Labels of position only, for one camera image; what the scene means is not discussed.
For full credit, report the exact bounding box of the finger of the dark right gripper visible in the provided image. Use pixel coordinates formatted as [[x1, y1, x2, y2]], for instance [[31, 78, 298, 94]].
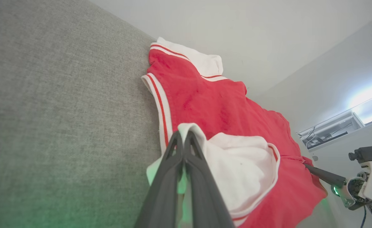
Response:
[[304, 163, 347, 187]]

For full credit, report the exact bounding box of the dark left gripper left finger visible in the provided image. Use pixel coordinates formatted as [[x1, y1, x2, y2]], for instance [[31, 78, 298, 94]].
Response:
[[135, 131, 184, 228]]

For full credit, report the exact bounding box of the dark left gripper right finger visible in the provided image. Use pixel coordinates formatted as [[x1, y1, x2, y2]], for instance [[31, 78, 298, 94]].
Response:
[[184, 130, 236, 228]]

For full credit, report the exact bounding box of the red and white garment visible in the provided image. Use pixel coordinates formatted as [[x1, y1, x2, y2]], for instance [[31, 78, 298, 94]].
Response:
[[141, 36, 328, 228]]

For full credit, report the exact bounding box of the grey fabric sofa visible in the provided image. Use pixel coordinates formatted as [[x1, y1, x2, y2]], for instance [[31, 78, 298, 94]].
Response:
[[0, 0, 163, 228]]

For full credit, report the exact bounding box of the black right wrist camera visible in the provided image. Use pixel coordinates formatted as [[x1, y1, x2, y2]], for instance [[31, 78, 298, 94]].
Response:
[[348, 146, 372, 164]]

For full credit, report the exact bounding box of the white wall unit with cables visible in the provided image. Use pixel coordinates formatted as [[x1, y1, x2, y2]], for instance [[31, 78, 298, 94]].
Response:
[[297, 111, 365, 149]]

